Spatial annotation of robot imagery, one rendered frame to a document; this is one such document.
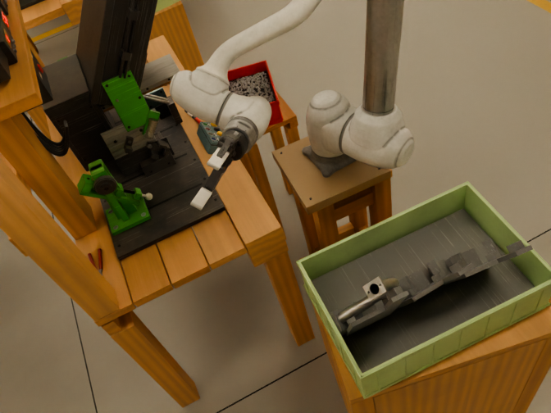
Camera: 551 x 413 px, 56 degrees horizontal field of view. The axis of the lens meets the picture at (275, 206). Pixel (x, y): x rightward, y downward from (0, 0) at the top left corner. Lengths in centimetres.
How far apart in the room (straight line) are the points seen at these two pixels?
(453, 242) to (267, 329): 117
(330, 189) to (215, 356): 113
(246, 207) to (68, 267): 64
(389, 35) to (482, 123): 191
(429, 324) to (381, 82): 73
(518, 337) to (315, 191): 80
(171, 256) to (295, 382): 94
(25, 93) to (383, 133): 105
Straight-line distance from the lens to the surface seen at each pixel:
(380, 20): 154
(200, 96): 145
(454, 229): 180
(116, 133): 212
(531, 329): 172
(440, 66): 381
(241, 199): 190
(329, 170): 191
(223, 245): 182
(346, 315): 150
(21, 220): 148
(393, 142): 169
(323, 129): 179
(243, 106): 143
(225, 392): 255
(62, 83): 220
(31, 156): 183
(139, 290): 184
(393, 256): 173
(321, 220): 197
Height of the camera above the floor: 230
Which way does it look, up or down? 49 degrees down
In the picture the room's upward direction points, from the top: 17 degrees counter-clockwise
